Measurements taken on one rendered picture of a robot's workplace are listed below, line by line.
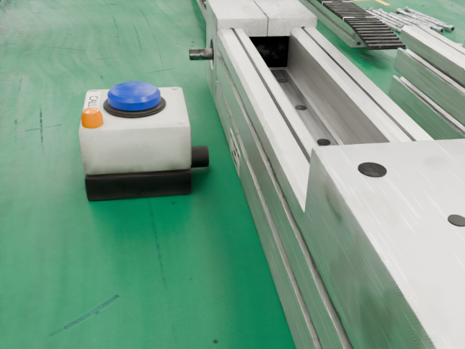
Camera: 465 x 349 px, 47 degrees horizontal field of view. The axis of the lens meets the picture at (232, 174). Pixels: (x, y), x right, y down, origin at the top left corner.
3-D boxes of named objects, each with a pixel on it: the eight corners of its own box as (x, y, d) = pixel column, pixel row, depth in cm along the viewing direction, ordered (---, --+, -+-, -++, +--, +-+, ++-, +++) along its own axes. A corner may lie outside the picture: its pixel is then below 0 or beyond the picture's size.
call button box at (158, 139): (93, 151, 47) (85, 84, 44) (202, 147, 48) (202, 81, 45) (86, 202, 40) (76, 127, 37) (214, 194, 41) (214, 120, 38)
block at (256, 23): (185, 79, 63) (184, -3, 58) (287, 77, 64) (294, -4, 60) (193, 111, 55) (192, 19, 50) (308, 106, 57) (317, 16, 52)
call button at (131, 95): (110, 103, 43) (107, 79, 42) (160, 101, 43) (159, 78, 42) (108, 124, 39) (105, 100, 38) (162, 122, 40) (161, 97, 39)
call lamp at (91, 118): (82, 120, 38) (80, 104, 38) (104, 118, 39) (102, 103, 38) (81, 129, 37) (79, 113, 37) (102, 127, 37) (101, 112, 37)
